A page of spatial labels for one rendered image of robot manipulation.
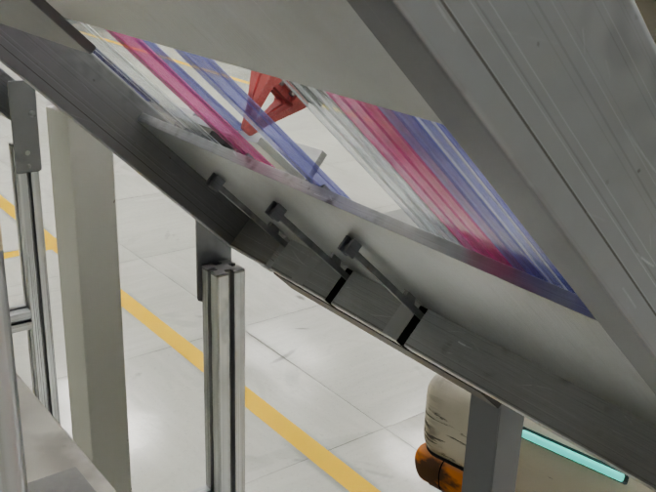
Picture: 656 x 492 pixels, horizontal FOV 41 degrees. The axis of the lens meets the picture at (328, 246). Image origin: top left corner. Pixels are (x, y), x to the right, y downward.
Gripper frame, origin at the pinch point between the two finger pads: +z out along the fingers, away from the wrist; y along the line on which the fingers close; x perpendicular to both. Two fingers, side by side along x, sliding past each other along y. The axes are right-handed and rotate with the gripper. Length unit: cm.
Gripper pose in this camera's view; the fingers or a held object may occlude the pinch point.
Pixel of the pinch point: (249, 126)
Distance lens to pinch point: 104.4
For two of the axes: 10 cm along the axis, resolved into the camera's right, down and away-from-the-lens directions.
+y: 6.0, 3.1, -7.3
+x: 5.5, 5.0, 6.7
